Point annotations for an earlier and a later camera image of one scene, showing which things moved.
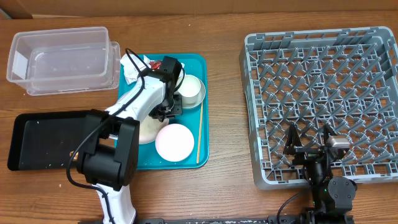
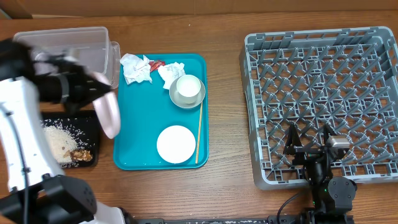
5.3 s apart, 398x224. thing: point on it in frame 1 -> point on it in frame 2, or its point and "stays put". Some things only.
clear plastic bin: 64,61 stays put
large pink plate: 148,128 -> 107,107
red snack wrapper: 155,65 stays put
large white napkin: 131,71 stays put
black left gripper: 178,110 -> 83,85
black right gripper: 306,149 stays put
